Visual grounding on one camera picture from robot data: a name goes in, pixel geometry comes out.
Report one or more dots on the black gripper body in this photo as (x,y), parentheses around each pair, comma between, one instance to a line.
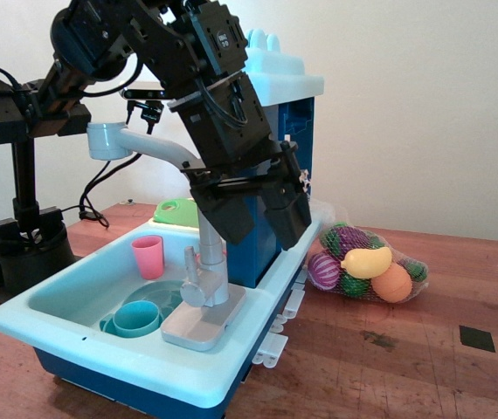
(229,129)

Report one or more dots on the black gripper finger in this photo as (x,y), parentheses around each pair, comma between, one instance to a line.
(285,197)
(224,207)

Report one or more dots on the grey faucet lever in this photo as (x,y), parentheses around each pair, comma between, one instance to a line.
(191,265)

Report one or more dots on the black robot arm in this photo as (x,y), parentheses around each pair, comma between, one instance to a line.
(197,50)

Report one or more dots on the green plastic cutting board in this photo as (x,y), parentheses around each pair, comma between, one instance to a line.
(178,211)

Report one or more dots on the blue toy shelf tower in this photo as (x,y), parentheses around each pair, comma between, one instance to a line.
(287,93)

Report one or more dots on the purple striped toy vegetable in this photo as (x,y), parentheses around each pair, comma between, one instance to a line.
(324,271)

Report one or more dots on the mesh bag of toy food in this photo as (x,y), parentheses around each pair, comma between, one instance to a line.
(339,237)

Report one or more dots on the pink plastic cup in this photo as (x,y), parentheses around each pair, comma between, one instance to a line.
(148,253)

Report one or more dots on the yellow toy mango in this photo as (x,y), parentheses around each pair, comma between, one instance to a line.
(367,263)

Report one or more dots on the grey toy faucet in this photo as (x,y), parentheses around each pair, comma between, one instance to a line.
(208,308)

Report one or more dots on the white plastic clip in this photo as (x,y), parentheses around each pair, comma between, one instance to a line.
(289,311)
(270,350)

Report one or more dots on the teal plastic plate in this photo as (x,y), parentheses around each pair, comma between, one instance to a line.
(165,294)

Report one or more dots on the orange toy fruit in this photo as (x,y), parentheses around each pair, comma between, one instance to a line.
(393,285)

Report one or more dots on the teal plastic cup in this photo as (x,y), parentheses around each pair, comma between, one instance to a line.
(132,320)

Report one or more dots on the blue toy sink basin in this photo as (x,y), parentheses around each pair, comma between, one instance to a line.
(60,319)

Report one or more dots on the black tape square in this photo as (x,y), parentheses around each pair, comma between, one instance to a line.
(476,338)

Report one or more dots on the silver depth camera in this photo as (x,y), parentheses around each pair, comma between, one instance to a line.
(143,90)

